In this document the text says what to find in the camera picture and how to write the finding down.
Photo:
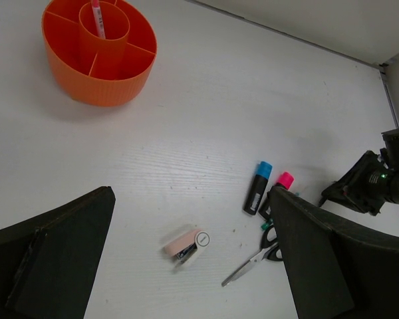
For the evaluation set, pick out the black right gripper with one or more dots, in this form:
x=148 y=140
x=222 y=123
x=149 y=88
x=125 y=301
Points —
x=371 y=182

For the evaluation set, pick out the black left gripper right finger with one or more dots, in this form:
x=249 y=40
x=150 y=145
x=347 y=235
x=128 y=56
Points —
x=336 y=268

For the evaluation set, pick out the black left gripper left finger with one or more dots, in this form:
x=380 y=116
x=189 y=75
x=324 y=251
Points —
x=48 y=263

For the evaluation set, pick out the pink white pen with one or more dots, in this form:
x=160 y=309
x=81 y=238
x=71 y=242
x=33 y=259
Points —
x=97 y=13

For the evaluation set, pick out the green gel pen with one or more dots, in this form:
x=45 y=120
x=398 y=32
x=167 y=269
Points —
x=269 y=222

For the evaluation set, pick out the pink cap black highlighter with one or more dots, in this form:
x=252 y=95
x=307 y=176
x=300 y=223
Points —
x=284 y=181

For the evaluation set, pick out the blue cap black highlighter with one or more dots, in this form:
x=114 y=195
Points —
x=257 y=188

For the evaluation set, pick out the pink white mini stapler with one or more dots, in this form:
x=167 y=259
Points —
x=188 y=247

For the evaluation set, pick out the orange round desk organizer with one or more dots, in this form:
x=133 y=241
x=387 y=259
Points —
x=102 y=72

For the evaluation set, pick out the black handled scissors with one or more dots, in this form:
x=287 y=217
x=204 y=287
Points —
x=268 y=250

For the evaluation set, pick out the aluminium rail right side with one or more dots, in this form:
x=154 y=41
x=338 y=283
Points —
x=388 y=90

